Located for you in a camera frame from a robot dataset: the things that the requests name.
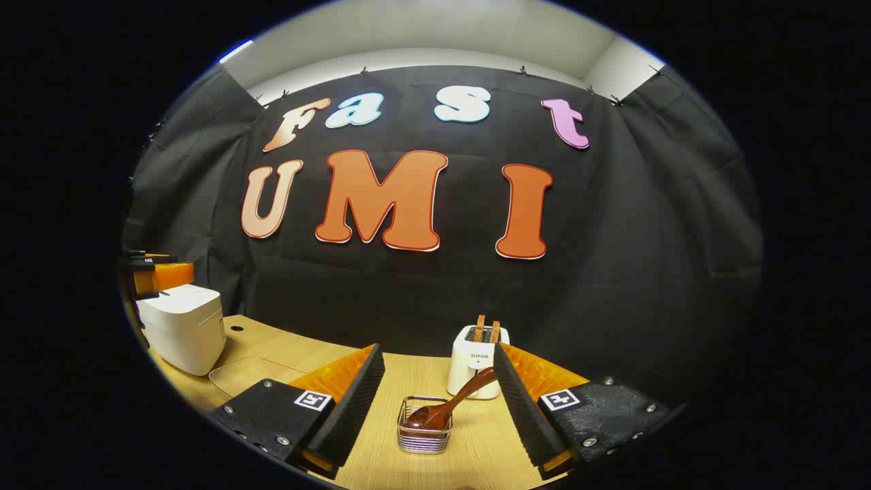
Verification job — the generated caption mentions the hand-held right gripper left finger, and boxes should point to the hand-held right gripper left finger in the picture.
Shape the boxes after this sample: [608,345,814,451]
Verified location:
[210,343,386,480]

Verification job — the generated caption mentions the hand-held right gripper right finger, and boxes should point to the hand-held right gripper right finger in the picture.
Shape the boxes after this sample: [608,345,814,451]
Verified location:
[493,342,681,480]

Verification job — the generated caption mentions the white rice cooker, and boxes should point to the white rice cooker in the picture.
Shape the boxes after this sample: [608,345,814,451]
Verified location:
[136,284,227,376]

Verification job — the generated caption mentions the brown wooden spoon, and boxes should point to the brown wooden spoon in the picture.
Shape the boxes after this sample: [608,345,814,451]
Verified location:
[406,366,499,432]

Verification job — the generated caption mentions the metal wire chopstick holder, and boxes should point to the metal wire chopstick holder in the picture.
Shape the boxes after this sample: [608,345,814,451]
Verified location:
[397,396,453,455]

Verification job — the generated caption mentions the clear plastic rice container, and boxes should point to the clear plastic rice container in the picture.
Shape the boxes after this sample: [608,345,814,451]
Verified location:
[208,357,307,399]

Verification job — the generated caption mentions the white toaster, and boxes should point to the white toaster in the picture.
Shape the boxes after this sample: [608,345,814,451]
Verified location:
[446,325,510,400]

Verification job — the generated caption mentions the black backdrop cloth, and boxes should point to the black backdrop cloth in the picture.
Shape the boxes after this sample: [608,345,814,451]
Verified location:
[121,65,764,409]

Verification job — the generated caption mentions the ceiling light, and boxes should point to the ceiling light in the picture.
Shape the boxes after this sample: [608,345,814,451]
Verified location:
[218,39,254,63]

